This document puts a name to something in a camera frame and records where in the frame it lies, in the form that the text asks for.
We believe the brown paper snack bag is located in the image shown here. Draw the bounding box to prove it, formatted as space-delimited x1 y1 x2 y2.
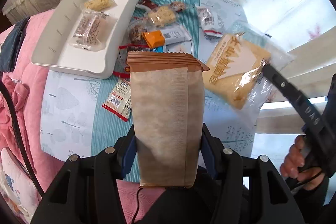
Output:
127 51 208 188

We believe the large yellow cake package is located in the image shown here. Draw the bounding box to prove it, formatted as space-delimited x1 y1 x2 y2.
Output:
203 34 293 110

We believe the rice crispy snack packet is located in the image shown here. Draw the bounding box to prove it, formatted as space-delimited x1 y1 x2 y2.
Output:
144 6 179 27

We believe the nut brittle snack packet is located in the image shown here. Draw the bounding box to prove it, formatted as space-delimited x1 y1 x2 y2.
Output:
128 22 147 44

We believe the person's right hand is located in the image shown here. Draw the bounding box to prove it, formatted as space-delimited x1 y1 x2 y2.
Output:
280 135 325 190

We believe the white red wafer packet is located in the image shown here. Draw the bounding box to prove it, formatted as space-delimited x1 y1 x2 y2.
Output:
102 77 131 122

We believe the orange grey snack bar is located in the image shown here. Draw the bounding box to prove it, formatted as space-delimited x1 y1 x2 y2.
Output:
142 28 191 49

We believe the pink quilt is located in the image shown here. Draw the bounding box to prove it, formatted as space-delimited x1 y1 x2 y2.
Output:
4 9 165 223

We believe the white red striped packet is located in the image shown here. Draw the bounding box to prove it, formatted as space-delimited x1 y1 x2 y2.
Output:
195 6 226 38

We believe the teal patterned table mat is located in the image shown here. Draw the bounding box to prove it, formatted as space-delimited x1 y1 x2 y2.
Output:
91 0 201 156

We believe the dark red white snack packet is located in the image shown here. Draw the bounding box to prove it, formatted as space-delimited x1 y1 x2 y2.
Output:
135 0 159 12

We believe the rice crispy snack in bin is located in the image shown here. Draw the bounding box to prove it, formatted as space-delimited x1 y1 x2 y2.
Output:
84 0 116 11

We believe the red nut snack packet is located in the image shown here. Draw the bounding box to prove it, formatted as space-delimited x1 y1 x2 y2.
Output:
169 1 187 13

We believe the dark blue garment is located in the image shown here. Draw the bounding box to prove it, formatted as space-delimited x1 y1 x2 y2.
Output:
1 16 30 73

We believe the white plastic bin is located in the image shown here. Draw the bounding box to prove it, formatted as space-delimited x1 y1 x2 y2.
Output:
31 0 139 79

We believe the black cable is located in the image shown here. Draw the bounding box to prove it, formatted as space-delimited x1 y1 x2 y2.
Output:
0 79 46 198

